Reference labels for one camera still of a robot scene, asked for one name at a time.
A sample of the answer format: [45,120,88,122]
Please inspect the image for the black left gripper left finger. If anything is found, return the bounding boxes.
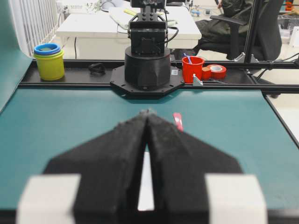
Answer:
[43,112,147,224]

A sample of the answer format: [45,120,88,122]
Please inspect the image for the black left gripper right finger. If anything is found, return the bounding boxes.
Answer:
[146,114,242,224]

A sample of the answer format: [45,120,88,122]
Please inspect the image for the red plastic spoon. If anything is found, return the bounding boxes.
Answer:
[173,112,184,131]

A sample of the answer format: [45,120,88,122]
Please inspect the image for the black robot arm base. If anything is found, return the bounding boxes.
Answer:
[110,0,184,97]

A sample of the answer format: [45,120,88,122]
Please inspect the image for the small red tape roll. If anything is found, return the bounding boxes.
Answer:
[202,67,211,80]

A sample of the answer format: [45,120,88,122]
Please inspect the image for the red plastic cup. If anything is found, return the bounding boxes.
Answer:
[182,56,205,84]

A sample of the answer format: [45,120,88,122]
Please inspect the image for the stacked yellow blue cups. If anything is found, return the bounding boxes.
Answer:
[34,43,64,81]

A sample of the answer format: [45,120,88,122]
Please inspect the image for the white desk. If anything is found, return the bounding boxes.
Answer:
[57,4,201,60]

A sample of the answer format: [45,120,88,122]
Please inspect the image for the black office chair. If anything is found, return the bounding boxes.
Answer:
[193,0,283,61]

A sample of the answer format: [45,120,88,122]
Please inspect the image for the silver corner bracket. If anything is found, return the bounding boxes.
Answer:
[193,74,203,86]

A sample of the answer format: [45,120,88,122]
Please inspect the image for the black coiled cable tie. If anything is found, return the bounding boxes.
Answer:
[88,63,106,75]

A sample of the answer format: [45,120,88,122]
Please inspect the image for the black aluminium frame rail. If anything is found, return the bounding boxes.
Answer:
[20,59,299,145]

